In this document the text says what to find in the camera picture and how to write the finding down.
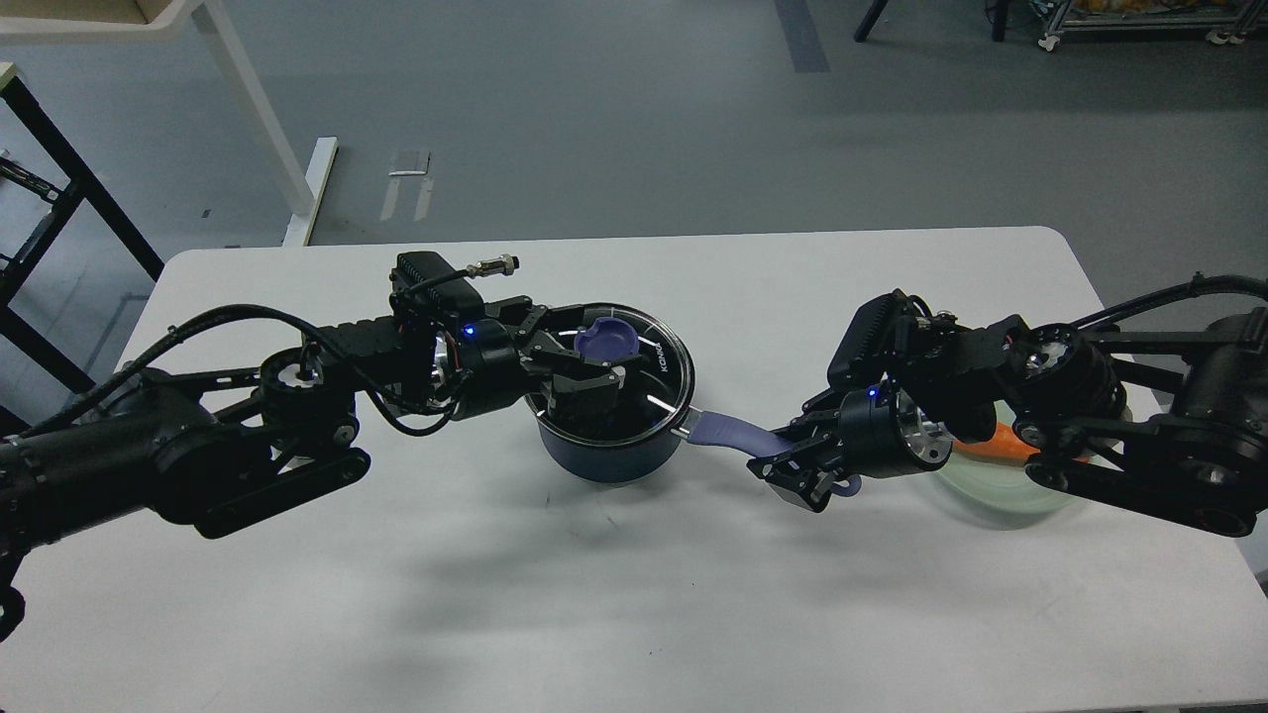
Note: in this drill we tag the black metal rack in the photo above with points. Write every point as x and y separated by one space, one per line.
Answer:
83 188

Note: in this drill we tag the orange toy carrot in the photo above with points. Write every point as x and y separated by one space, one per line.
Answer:
1004 448

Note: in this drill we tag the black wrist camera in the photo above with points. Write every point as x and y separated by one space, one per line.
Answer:
426 286
860 356

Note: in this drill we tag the dark blue saucepan purple handle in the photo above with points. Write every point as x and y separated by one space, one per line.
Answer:
627 464

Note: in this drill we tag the wheeled metal cart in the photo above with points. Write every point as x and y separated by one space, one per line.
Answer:
1217 23

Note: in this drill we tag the glass pot lid purple knob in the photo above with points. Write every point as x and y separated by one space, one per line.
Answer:
658 382

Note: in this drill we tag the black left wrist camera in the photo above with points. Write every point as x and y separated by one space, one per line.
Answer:
426 286

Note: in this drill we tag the white desk frame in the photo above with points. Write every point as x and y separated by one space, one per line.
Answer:
46 23

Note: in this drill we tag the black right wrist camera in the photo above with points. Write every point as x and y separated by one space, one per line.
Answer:
860 356

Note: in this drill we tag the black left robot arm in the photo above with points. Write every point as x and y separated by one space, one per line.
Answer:
222 450

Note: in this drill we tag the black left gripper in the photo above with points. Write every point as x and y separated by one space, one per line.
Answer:
477 368

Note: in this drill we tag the black chair leg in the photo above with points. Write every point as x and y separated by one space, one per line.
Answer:
873 14

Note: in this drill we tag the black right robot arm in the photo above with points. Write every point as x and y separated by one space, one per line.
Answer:
1154 405

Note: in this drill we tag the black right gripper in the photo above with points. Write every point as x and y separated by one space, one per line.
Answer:
883 432

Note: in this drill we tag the pale green glass plate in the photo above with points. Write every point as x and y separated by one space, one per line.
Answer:
1005 489

